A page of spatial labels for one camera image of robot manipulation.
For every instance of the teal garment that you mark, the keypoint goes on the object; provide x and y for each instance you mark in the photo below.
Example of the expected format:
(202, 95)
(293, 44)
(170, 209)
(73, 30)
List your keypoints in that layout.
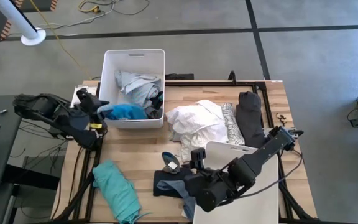
(117, 193)

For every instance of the dark grey garment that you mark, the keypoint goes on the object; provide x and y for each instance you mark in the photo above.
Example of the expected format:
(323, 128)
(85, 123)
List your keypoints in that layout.
(250, 118)

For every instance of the black clamp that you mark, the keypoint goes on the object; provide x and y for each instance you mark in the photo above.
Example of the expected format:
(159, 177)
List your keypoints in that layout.
(232, 76)

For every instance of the white perforated plastic basket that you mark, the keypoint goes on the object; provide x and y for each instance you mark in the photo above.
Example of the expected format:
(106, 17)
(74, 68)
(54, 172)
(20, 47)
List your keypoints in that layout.
(253, 199)
(132, 62)

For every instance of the flat black box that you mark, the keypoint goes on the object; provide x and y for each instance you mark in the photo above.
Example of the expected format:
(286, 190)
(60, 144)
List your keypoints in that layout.
(179, 76)

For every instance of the black garment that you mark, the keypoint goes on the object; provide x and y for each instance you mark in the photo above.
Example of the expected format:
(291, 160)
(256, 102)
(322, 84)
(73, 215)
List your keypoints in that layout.
(157, 102)

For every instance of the white smooth buttoned garment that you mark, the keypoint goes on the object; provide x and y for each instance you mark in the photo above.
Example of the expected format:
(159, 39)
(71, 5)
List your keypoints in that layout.
(213, 113)

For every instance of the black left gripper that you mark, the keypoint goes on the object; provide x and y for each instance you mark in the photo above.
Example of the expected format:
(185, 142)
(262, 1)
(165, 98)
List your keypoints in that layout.
(89, 99)

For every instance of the dark blue knit sweater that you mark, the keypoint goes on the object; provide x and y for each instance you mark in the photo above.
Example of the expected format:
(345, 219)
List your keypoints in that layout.
(168, 185)

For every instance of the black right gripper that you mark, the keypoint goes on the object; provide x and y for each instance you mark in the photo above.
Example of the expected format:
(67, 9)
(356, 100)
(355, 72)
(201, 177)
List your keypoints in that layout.
(197, 158)

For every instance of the white crinkled garment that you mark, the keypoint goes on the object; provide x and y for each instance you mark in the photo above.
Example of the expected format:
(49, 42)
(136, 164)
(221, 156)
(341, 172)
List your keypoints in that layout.
(191, 130)

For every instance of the small black brackets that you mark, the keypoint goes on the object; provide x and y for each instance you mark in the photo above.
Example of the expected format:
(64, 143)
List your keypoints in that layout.
(281, 118)

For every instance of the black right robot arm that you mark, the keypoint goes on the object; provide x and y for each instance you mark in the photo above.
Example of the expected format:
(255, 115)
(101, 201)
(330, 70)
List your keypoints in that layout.
(259, 152)

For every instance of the white leaf print cloth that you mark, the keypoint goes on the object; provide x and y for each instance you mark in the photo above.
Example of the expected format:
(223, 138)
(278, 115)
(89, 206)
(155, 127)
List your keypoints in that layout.
(233, 127)

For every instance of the bright blue garment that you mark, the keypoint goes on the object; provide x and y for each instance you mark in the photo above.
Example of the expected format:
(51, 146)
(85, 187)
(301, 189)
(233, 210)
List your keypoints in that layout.
(126, 112)

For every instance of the light blue geometric patterned garment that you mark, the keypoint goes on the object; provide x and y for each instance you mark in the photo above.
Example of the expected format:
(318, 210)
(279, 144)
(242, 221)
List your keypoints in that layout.
(138, 88)

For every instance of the black aluminium table frame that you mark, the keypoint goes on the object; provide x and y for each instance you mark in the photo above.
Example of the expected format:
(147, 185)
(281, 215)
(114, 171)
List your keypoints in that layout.
(213, 83)

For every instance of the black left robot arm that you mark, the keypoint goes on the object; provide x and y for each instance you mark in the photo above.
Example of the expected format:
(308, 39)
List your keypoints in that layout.
(73, 124)

